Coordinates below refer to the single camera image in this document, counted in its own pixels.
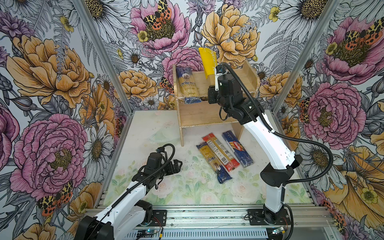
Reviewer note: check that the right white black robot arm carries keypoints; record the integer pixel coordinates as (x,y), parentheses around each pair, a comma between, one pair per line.
(282,160)

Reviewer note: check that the dark blue spaghetti bag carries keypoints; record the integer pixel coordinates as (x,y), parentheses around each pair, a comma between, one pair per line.
(188,85)

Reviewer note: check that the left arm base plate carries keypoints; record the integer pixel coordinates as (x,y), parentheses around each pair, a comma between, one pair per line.
(155,218)

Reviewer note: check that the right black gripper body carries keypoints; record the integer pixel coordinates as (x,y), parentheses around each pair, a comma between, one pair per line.
(215,96)

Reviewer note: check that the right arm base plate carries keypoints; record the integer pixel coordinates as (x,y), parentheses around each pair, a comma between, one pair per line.
(261,217)

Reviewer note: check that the blue gold spaghetti bag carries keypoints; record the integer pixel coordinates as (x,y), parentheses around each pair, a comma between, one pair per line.
(221,173)

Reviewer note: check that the wooden two-tier shelf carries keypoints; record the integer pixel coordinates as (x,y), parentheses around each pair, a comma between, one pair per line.
(205,114)

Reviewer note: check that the blue Barilla spaghetti box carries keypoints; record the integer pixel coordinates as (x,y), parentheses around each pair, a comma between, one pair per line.
(241,155)

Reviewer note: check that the red clear spaghetti bag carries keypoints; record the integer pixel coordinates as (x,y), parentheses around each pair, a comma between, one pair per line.
(226,158)

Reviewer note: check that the small green circuit board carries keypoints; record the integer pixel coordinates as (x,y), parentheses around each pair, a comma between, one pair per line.
(147,233)

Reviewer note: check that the right small circuit board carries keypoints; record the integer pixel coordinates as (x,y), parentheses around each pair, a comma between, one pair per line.
(277,231)

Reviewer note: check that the yellow spaghetti bag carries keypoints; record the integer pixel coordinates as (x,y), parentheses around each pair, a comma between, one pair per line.
(209,60)

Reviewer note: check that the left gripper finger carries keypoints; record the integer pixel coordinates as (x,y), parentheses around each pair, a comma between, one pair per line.
(172,171)
(177,164)

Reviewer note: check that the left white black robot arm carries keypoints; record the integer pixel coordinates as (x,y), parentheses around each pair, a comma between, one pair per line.
(129,210)

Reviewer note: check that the aluminium front rail frame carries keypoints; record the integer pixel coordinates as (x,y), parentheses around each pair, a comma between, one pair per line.
(231,223)

